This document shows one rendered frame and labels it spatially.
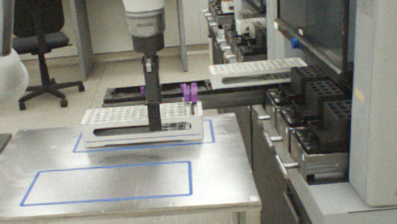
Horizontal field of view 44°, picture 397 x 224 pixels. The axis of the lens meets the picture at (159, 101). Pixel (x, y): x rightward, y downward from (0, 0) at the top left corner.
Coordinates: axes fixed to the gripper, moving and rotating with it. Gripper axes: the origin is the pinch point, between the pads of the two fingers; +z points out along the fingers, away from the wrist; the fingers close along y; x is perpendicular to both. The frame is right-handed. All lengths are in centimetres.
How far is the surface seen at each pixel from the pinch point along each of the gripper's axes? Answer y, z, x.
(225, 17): -158, 8, 31
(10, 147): 1.8, 5.7, -37.7
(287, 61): -40, 1, 41
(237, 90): -32.2, 7.0, 23.4
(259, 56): -72, 8, 37
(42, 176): 18.6, 5.6, -25.1
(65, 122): -219, 88, -86
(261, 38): -74, 1, 38
